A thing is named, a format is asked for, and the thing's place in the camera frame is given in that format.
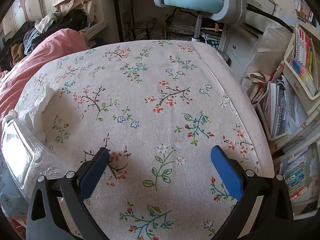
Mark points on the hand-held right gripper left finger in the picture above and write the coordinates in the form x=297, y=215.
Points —
x=93, y=172

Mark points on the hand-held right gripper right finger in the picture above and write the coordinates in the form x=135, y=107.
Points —
x=226, y=172

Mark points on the clear plastic bottle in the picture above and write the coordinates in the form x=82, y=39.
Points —
x=37, y=160

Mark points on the stack of thin books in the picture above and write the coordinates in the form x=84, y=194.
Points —
x=297, y=177

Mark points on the pile of loose papers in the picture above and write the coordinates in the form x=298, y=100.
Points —
x=282, y=110

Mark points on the grey printed packet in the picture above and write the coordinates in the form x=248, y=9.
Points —
x=12, y=200

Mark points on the red and white shopping bag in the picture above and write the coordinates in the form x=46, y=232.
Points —
x=260, y=82

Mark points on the floral tablecloth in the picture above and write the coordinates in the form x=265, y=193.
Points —
x=150, y=92

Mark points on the white shelf cart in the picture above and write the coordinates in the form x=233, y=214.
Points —
x=297, y=85

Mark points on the white drawer cabinet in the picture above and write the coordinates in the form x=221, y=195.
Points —
x=240, y=45

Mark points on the pink duvet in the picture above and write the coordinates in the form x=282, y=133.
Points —
x=37, y=55

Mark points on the translucent plastic bag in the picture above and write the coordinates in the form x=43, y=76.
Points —
x=270, y=47

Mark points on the row of colourful books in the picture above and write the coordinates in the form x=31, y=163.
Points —
x=303, y=50

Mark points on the pile of dark clothes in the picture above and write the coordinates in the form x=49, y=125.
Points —
x=70, y=21

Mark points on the dark framed picture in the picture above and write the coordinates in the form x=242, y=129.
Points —
x=125, y=17

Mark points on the beige cloth bag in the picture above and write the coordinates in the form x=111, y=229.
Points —
x=72, y=1

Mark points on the grey and blue office chair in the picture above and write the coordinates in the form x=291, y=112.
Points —
x=190, y=0

